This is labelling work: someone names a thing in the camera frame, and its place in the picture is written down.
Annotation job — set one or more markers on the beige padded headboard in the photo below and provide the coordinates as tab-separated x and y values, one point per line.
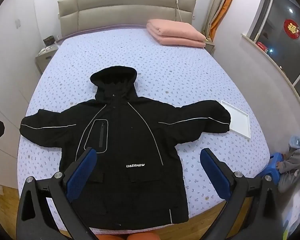
115	10

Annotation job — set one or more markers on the bed with floral sheet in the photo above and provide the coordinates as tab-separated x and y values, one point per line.
165	67

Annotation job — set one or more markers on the white wardrobe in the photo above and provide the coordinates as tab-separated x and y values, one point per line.
2	120

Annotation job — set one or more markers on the red box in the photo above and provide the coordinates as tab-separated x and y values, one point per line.
262	47

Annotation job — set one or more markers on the folded pink quilt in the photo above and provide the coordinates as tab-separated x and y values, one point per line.
175	31

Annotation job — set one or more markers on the grey clothes pile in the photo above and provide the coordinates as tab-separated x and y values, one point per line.
293	160

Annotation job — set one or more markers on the grey nightstand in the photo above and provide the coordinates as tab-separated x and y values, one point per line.
210	47
43	58

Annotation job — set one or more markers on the brown patterned bag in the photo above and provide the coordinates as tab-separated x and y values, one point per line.
49	40

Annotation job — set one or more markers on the white rectangular tray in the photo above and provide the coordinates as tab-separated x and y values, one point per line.
237	120

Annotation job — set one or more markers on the person's legs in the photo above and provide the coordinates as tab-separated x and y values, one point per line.
140	237

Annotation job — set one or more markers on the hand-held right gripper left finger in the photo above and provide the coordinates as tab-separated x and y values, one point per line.
82	173

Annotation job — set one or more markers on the red round window decoration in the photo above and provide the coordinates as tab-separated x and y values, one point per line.
292	28

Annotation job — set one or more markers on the beige and orange curtain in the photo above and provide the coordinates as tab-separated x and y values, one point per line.
222	2

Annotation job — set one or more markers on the blue plastic stool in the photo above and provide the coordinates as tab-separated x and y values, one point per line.
275	158

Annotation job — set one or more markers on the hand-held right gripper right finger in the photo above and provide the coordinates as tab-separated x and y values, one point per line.
215	175

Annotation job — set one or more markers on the dark window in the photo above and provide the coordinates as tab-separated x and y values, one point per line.
277	12

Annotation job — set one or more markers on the black hooded jacket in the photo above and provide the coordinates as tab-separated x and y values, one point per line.
140	135

